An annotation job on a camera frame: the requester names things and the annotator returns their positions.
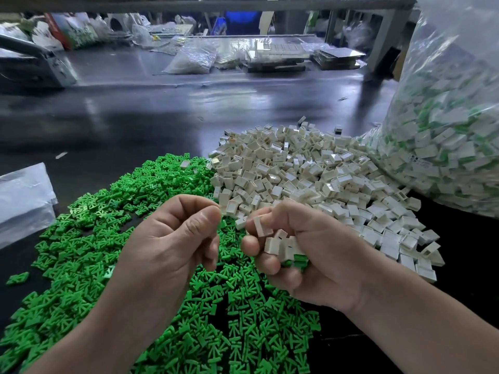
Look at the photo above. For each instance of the person's left hand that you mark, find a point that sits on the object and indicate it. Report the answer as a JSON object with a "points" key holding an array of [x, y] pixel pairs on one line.
{"points": [[164, 257]]}

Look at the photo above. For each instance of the person's right hand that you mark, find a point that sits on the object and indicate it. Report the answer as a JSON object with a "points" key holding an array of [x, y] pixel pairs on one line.
{"points": [[327, 249]]}

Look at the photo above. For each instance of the green and white assembled part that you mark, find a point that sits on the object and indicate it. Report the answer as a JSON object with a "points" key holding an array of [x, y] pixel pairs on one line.
{"points": [[295, 255]]}

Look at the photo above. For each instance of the small white plastic part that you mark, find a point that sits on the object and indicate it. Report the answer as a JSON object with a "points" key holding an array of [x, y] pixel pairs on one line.
{"points": [[263, 226], [273, 245]]}

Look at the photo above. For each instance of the pile of white plastic caps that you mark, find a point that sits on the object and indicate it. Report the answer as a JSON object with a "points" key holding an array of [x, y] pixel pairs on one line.
{"points": [[320, 163]]}

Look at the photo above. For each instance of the pile of green plastic clips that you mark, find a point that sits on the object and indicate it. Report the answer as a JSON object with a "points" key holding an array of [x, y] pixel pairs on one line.
{"points": [[70, 245]]}

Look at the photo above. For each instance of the clear plastic bag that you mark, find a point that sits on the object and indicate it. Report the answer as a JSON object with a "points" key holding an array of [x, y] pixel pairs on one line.
{"points": [[452, 136]]}

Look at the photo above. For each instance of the person's left forearm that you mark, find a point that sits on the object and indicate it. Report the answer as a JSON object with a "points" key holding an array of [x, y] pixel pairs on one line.
{"points": [[66, 348]]}

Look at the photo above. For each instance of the small green plastic part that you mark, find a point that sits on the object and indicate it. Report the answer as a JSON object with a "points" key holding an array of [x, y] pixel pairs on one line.
{"points": [[17, 277]]}

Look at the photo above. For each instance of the small clear bag of parts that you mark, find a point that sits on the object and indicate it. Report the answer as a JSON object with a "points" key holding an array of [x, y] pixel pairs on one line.
{"points": [[191, 60]]}

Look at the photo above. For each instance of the stack of clear flat bags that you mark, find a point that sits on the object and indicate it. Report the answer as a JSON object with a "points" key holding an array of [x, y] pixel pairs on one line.
{"points": [[25, 202]]}

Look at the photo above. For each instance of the dark flat tray stack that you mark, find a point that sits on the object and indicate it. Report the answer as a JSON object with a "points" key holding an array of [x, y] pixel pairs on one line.
{"points": [[340, 58]]}

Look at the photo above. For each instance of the grey heat sealer machine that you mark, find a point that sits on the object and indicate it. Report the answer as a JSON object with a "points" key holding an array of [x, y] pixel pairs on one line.
{"points": [[37, 62]]}

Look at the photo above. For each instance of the blue crate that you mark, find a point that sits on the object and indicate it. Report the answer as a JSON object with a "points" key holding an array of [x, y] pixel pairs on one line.
{"points": [[242, 21]]}

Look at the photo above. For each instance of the grey metal horizontal bar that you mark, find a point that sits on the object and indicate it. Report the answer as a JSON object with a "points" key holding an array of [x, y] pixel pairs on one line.
{"points": [[234, 4]]}

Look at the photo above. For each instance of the grey metal slanted post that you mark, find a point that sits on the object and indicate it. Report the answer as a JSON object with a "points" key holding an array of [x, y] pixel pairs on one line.
{"points": [[390, 32]]}

